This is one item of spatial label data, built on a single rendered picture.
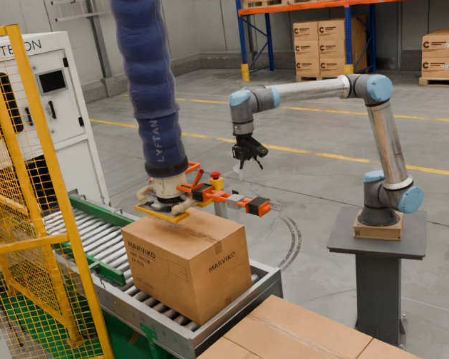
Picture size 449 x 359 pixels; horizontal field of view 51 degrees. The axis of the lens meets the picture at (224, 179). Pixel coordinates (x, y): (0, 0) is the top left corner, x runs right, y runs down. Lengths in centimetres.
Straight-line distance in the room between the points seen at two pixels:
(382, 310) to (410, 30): 829
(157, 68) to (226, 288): 118
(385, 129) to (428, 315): 148
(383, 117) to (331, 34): 770
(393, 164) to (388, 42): 849
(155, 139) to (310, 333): 120
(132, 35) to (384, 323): 213
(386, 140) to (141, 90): 119
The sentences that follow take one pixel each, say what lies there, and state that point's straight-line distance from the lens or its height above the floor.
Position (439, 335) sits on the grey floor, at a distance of 329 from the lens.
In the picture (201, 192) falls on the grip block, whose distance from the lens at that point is 227.
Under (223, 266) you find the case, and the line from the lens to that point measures 247.
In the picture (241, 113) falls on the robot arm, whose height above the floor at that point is 164.
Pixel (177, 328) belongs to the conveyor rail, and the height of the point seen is 59.
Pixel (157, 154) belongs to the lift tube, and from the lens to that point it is 234.
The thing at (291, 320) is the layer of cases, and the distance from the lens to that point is 248.
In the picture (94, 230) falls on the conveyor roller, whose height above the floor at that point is 55.
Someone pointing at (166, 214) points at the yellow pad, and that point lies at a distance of 241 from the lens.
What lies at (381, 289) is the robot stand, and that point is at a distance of 290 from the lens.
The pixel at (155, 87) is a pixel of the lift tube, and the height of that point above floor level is 174.
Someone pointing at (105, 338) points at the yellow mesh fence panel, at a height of 29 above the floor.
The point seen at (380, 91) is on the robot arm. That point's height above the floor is 159.
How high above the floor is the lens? 213
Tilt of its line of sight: 22 degrees down
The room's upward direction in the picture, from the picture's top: 8 degrees counter-clockwise
